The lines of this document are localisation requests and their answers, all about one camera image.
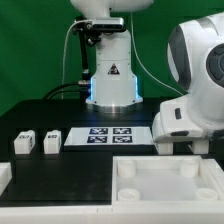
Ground white square table top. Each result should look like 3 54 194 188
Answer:
112 156 224 204

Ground black cables at base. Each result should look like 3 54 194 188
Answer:
42 79 92 100

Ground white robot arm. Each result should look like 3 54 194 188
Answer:
70 0 224 144

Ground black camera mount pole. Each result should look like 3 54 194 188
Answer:
76 16 91 80

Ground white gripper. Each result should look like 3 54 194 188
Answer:
152 96 224 143

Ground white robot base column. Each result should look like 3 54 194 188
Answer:
86 29 143 113

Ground black camera on mount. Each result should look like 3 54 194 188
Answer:
72 17 126 33

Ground white tag plate with markers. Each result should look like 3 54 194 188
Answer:
65 126 153 146

